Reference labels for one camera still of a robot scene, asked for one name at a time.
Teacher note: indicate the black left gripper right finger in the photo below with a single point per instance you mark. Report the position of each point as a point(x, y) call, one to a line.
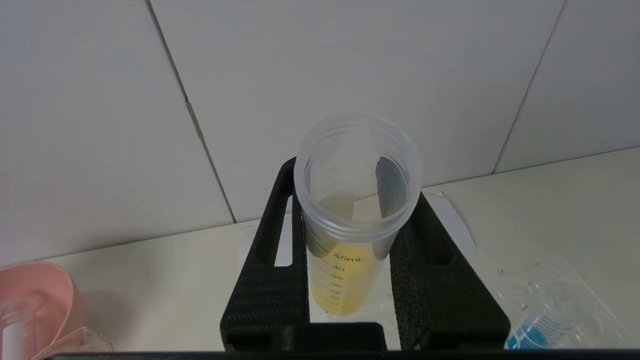
point(440, 295)

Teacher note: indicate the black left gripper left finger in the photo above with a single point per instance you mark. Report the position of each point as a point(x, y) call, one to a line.
point(270, 295)

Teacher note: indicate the test tube with red pigment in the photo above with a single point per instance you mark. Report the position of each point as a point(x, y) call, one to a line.
point(14, 335)

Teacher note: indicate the clear plastic test tube rack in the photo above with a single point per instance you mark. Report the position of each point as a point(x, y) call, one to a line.
point(590, 295)

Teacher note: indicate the pink plastic bowl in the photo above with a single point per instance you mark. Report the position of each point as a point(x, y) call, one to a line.
point(55, 290)

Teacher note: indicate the test tube with yellow pigment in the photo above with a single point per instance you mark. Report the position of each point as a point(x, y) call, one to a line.
point(350, 220)

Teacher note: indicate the clear glass beaker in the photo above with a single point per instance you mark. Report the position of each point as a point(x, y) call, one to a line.
point(75, 342)

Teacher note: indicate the white paper sheet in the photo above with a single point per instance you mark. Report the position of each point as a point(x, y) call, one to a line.
point(457, 225)

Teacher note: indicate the test tube with blue pigment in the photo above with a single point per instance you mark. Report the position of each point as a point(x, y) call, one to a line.
point(545, 325)

